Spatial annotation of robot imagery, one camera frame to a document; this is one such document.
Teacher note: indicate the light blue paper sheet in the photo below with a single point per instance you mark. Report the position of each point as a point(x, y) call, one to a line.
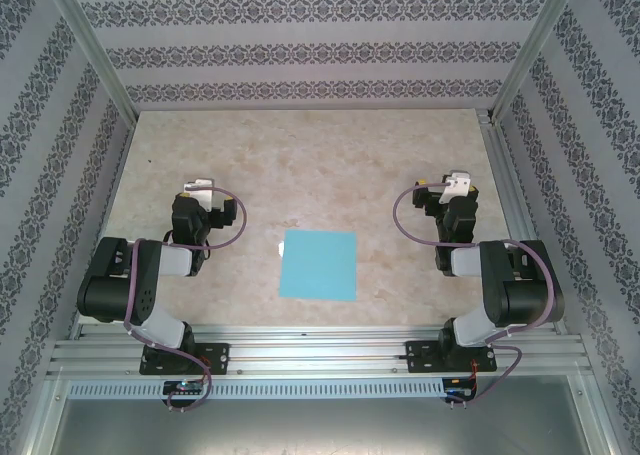
point(320, 265)

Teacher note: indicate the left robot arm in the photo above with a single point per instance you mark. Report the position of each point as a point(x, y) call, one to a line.
point(100, 290)

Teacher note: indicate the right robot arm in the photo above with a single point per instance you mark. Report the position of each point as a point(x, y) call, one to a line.
point(530, 300)

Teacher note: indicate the grey metal sheet panel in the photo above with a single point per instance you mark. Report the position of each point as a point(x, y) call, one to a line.
point(320, 430)

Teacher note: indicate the small circuit board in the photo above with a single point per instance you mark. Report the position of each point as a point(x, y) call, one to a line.
point(460, 389)
point(182, 386)

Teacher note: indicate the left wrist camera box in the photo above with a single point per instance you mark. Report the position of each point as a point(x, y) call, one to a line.
point(200, 185)

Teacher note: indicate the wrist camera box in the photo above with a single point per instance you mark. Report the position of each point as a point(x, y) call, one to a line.
point(457, 185)
point(200, 185)

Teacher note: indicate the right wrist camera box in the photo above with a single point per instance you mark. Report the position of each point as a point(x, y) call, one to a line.
point(457, 185)

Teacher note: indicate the aluminium side rail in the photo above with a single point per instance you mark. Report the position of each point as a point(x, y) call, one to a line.
point(113, 175)
point(506, 175)

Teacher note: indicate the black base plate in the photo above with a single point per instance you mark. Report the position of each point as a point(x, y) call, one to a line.
point(212, 350)
point(417, 355)

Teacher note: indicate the aluminium frame post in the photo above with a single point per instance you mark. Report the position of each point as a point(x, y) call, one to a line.
point(95, 50)
point(533, 50)

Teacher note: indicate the long aluminium mounting rail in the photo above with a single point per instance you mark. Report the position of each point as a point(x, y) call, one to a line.
point(310, 355)

